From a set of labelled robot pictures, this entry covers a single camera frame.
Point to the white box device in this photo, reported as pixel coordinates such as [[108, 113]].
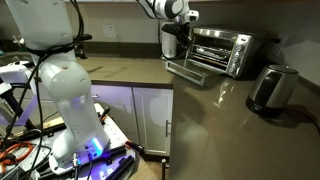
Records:
[[13, 71]]

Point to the orange black clamp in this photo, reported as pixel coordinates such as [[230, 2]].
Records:
[[135, 147]]

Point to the black hand tool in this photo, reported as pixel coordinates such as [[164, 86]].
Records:
[[105, 113]]

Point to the black metal post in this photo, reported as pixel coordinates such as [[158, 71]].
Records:
[[163, 170]]

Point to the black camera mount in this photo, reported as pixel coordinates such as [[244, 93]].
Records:
[[81, 50]]

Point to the wooden strip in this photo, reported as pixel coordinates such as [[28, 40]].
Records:
[[53, 122]]

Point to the stainless steel toaster oven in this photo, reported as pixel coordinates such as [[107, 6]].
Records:
[[246, 56]]

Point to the white paper towel roll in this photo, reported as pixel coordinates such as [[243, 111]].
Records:
[[168, 46]]

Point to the silver oven knob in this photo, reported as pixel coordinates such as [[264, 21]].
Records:
[[232, 69], [235, 59], [239, 47]]

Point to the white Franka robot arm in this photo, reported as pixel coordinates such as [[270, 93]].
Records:
[[70, 100]]

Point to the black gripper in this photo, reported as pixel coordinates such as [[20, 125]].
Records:
[[184, 30]]

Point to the black aluminium rail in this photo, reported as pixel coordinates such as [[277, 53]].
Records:
[[121, 166], [111, 153]]

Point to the white lower cabinet door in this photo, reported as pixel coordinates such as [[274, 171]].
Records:
[[113, 110], [151, 120]]

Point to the white perforated robot table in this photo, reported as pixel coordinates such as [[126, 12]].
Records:
[[115, 133]]

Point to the foil covered oven tray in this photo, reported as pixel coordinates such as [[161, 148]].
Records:
[[215, 51]]

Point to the stainless steel electric kettle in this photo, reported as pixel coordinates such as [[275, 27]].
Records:
[[271, 88]]

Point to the white wall outlet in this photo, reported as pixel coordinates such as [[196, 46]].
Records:
[[109, 31]]

